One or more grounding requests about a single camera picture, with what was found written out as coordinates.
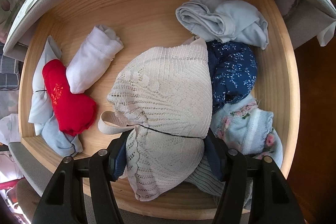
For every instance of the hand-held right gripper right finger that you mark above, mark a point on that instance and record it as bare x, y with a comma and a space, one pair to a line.
214, 158

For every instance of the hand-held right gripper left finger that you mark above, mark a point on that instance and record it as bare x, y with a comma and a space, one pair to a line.
118, 163

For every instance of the grey sock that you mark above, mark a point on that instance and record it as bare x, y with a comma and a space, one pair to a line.
202, 176

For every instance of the light blue underwear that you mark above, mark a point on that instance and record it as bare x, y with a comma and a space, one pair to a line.
56, 142

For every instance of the red sock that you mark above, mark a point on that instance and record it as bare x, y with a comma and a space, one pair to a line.
68, 106

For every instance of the beige socks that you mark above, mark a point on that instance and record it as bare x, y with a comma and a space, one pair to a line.
162, 87

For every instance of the pale blue underwear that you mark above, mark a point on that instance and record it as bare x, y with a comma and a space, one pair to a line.
39, 108

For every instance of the wooden drawer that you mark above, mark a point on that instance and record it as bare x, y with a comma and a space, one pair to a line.
147, 29

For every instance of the blue underwear with pink roses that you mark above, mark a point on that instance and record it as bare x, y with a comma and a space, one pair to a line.
244, 129

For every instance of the navy floral underwear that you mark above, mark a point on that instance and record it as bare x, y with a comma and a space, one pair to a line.
233, 69

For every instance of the white rolled underwear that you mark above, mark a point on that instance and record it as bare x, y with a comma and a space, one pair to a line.
89, 61

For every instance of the blue-grey folded underwear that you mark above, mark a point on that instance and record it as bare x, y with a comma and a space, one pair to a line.
236, 22

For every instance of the white floral bedding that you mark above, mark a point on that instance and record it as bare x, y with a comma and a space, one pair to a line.
10, 124

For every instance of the plaid bedding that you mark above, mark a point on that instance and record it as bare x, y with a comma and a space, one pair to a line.
9, 69

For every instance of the pink leaf-print curtain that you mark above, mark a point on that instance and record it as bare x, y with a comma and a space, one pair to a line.
8, 6

